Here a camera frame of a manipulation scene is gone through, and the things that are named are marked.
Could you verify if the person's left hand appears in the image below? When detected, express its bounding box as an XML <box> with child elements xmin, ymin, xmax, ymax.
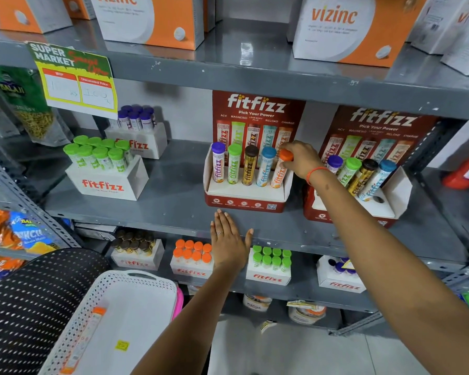
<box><xmin>210</xmin><ymin>209</ymin><xmax>255</xmax><ymax>271</ymax></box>

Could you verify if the person's right hand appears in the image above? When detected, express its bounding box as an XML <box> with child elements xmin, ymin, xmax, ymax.
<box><xmin>279</xmin><ymin>141</ymin><xmax>328</xmax><ymax>181</ymax></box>

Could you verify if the orange-capped tablet tube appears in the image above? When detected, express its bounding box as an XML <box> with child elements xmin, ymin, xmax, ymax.
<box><xmin>59</xmin><ymin>307</ymin><xmax>107</xmax><ymax>374</ymax></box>
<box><xmin>270</xmin><ymin>149</ymin><xmax>294</xmax><ymax>189</ymax></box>

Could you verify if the person's right forearm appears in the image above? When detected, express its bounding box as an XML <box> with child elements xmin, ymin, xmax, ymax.
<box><xmin>310</xmin><ymin>168</ymin><xmax>469</xmax><ymax>375</ymax></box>

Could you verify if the person's left forearm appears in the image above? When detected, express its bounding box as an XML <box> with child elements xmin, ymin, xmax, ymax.
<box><xmin>131</xmin><ymin>264</ymin><xmax>247</xmax><ymax>375</ymax></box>

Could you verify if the cluster of green-capped tubes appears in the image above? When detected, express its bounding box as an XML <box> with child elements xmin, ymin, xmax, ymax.
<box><xmin>252</xmin><ymin>245</ymin><xmax>292</xmax><ymax>270</ymax></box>
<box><xmin>63</xmin><ymin>135</ymin><xmax>134</xmax><ymax>173</ymax></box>

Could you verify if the blue-capped tablet tube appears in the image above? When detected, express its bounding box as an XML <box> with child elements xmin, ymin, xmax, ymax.
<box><xmin>357</xmin><ymin>159</ymin><xmax>398</xmax><ymax>202</ymax></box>
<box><xmin>256</xmin><ymin>147</ymin><xmax>277</xmax><ymax>188</ymax></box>

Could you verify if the white cardboard display box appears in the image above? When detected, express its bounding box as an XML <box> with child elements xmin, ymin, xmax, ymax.
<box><xmin>170</xmin><ymin>254</ymin><xmax>215</xmax><ymax>279</ymax></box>
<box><xmin>317</xmin><ymin>255</ymin><xmax>367</xmax><ymax>294</ymax></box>
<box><xmin>110</xmin><ymin>240</ymin><xmax>165</xmax><ymax>271</ymax></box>
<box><xmin>246</xmin><ymin>248</ymin><xmax>292</xmax><ymax>286</ymax></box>
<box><xmin>104</xmin><ymin>122</ymin><xmax>168</xmax><ymax>160</ymax></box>
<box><xmin>65</xmin><ymin>155</ymin><xmax>149</xmax><ymax>201</ymax></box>

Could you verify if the brown-capped gold tablet tube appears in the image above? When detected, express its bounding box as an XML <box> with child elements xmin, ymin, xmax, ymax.
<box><xmin>242</xmin><ymin>145</ymin><xmax>260</xmax><ymax>186</ymax></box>
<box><xmin>347</xmin><ymin>159</ymin><xmax>379</xmax><ymax>197</ymax></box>

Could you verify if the purple-capped tablet tube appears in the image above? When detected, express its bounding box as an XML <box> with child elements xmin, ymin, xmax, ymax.
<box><xmin>211</xmin><ymin>142</ymin><xmax>226</xmax><ymax>183</ymax></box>
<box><xmin>325</xmin><ymin>155</ymin><xmax>344</xmax><ymax>174</ymax></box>

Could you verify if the red cardboard display stand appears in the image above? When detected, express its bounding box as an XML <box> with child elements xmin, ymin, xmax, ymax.
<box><xmin>303</xmin><ymin>105</ymin><xmax>438</xmax><ymax>229</ymax></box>
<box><xmin>202</xmin><ymin>90</ymin><xmax>306</xmax><ymax>214</ymax></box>

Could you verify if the cluster of orange-capped tubes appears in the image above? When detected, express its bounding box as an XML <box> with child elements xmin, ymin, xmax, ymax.
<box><xmin>173</xmin><ymin>239</ymin><xmax>213</xmax><ymax>266</ymax></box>

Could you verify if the green-capped tablet tube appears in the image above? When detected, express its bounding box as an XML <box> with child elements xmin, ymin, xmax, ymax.
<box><xmin>336</xmin><ymin>157</ymin><xmax>362</xmax><ymax>188</ymax></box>
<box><xmin>227</xmin><ymin>143</ymin><xmax>243</xmax><ymax>185</ymax></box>

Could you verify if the white labelled jar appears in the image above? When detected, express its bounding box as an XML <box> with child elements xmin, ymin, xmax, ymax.
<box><xmin>288</xmin><ymin>301</ymin><xmax>327</xmax><ymax>325</ymax></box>
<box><xmin>243</xmin><ymin>295</ymin><xmax>273</xmax><ymax>313</ymax></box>

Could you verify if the grey metal shelf unit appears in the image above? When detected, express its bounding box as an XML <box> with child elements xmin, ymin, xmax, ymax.
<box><xmin>0</xmin><ymin>17</ymin><xmax>469</xmax><ymax>337</ymax></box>

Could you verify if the pink plastic basket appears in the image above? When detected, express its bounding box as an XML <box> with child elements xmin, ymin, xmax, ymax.
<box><xmin>171</xmin><ymin>286</ymin><xmax>184</xmax><ymax>321</ymax></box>

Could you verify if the cluster of purple-capped tubes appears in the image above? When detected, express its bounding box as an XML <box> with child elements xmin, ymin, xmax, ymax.
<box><xmin>109</xmin><ymin>105</ymin><xmax>157</xmax><ymax>132</ymax></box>
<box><xmin>328</xmin><ymin>258</ymin><xmax>356</xmax><ymax>275</ymax></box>

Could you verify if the cluster of brown-capped tubes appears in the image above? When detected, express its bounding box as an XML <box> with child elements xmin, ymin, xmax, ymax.
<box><xmin>110</xmin><ymin>229</ymin><xmax>157</xmax><ymax>256</ymax></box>

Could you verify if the orange white carton box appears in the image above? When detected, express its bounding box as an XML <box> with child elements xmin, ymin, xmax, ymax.
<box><xmin>292</xmin><ymin>0</ymin><xmax>428</xmax><ymax>68</ymax></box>
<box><xmin>89</xmin><ymin>0</ymin><xmax>205</xmax><ymax>51</ymax></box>
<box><xmin>60</xmin><ymin>0</ymin><xmax>97</xmax><ymax>21</ymax></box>
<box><xmin>0</xmin><ymin>0</ymin><xmax>73</xmax><ymax>34</ymax></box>

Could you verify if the white plastic shopping basket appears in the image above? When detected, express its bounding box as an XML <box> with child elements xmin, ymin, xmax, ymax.
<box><xmin>38</xmin><ymin>270</ymin><xmax>178</xmax><ymax>375</ymax></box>

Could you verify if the grey flat box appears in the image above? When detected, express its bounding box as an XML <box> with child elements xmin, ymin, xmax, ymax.
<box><xmin>73</xmin><ymin>222</ymin><xmax>118</xmax><ymax>242</ymax></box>

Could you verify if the red plastic bottle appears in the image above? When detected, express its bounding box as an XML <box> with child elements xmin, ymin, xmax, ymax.
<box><xmin>442</xmin><ymin>146</ymin><xmax>469</xmax><ymax>190</ymax></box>

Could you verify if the white printed carton box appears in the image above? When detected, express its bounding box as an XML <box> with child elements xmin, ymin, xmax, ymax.
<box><xmin>441</xmin><ymin>8</ymin><xmax>469</xmax><ymax>78</ymax></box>
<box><xmin>410</xmin><ymin>0</ymin><xmax>469</xmax><ymax>55</ymax></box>

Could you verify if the blue yellow snack packet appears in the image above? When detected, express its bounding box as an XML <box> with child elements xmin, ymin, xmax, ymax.
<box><xmin>9</xmin><ymin>211</ymin><xmax>61</xmax><ymax>255</ymax></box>

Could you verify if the green yellow price sign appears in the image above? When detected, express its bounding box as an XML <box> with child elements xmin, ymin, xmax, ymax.
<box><xmin>27</xmin><ymin>41</ymin><xmax>119</xmax><ymax>120</ymax></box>

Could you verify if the green snack packet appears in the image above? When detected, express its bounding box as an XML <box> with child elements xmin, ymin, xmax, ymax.
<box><xmin>0</xmin><ymin>64</ymin><xmax>74</xmax><ymax>147</ymax></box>

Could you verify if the orange thread bracelet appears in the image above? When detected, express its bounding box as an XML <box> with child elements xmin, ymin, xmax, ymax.
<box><xmin>306</xmin><ymin>166</ymin><xmax>330</xmax><ymax>186</ymax></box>

